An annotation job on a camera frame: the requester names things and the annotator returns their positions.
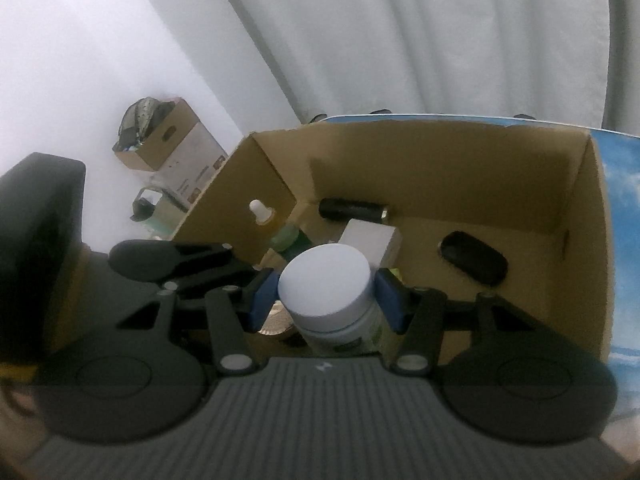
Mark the gold ribbed round jar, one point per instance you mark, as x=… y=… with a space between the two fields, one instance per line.
x=275 y=322

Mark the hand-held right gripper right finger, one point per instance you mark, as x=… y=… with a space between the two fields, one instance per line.
x=391 y=302

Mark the black cylinder tube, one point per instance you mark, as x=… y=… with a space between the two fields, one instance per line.
x=350 y=210

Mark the white lidded bottle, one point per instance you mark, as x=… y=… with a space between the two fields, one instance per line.
x=325 y=285

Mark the black oval case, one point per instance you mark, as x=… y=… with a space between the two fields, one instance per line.
x=475 y=257

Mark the white curtain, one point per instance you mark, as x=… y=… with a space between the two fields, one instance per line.
x=425 y=35

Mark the printed appliance carton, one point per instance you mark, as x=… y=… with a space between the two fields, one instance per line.
x=195 y=155

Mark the brown cardboard box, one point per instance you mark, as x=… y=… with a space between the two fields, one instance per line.
x=450 y=175

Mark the white charger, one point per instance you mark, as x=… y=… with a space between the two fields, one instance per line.
x=370 y=240

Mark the dark bag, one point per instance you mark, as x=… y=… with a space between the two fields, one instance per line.
x=140 y=120

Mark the teal gold paper bag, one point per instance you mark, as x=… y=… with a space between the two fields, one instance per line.
x=160 y=212

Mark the green dropper bottle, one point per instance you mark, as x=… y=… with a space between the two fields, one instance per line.
x=285 y=237

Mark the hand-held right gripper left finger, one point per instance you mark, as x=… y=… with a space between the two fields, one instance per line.
x=261 y=302

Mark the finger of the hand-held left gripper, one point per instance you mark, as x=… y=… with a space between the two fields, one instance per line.
x=165 y=260

